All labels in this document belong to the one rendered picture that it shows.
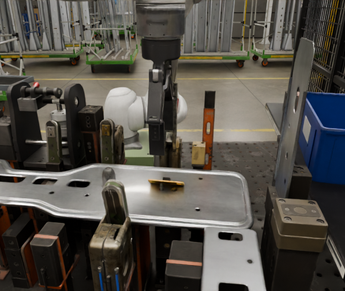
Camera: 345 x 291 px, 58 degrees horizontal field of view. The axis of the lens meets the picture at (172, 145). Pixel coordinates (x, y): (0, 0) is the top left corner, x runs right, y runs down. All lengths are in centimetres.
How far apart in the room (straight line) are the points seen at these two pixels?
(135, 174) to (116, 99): 69
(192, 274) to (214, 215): 15
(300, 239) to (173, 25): 43
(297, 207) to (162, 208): 27
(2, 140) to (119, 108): 58
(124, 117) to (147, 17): 91
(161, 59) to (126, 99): 87
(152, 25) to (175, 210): 37
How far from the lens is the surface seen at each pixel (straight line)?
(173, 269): 58
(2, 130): 104
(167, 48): 60
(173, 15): 59
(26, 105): 96
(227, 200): 72
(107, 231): 56
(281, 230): 59
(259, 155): 164
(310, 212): 62
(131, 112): 146
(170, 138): 83
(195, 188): 75
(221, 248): 60
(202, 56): 749
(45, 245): 65
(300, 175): 69
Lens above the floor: 140
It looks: 24 degrees down
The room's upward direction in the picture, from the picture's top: straight up
